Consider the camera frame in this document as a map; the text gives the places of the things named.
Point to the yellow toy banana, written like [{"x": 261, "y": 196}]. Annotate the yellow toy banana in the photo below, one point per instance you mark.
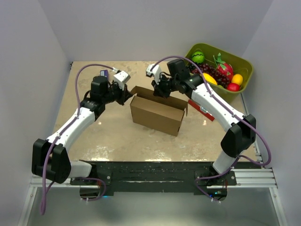
[{"x": 209, "y": 79}]

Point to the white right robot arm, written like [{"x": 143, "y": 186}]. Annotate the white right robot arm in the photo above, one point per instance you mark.
[{"x": 238, "y": 127}]

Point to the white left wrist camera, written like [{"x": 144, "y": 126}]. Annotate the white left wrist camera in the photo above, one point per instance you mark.
[{"x": 121, "y": 78}]

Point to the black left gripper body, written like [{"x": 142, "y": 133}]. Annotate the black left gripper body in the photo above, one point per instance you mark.
[{"x": 116, "y": 93}]

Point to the green plastic basket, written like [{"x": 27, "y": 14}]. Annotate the green plastic basket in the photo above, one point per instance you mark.
[{"x": 239, "y": 65}]

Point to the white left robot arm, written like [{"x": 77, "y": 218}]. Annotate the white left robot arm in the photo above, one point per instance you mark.
[{"x": 50, "y": 156}]

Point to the yellow toy mango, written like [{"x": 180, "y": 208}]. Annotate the yellow toy mango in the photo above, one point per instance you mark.
[{"x": 237, "y": 79}]

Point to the brown cardboard box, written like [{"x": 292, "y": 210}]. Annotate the brown cardboard box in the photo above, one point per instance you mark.
[{"x": 158, "y": 113}]

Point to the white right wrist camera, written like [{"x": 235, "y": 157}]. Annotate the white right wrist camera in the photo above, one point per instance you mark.
[{"x": 154, "y": 71}]

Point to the pink toy dragon fruit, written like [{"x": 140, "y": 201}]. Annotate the pink toy dragon fruit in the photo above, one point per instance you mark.
[{"x": 223, "y": 67}]

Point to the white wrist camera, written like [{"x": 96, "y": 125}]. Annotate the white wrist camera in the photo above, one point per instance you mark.
[
  {"x": 121, "y": 78},
  {"x": 154, "y": 71}
]

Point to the green toy watermelon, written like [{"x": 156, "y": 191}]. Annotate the green toy watermelon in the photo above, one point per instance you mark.
[{"x": 198, "y": 57}]

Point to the purple toothpaste box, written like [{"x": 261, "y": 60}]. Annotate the purple toothpaste box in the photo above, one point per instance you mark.
[{"x": 104, "y": 73}]

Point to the red toy grapes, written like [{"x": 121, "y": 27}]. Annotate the red toy grapes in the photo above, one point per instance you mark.
[{"x": 221, "y": 80}]

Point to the black base frame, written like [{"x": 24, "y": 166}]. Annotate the black base frame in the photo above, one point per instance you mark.
[{"x": 109, "y": 177}]

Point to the red toothpaste box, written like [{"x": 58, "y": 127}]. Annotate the red toothpaste box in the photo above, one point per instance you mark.
[{"x": 201, "y": 109}]

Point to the red toy apple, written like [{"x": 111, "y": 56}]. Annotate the red toy apple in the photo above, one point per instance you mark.
[{"x": 233, "y": 87}]

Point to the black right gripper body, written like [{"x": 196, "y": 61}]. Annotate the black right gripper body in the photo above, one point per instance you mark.
[{"x": 165, "y": 86}]

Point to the dark purple toy grapes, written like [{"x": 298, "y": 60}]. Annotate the dark purple toy grapes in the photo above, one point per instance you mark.
[{"x": 191, "y": 68}]

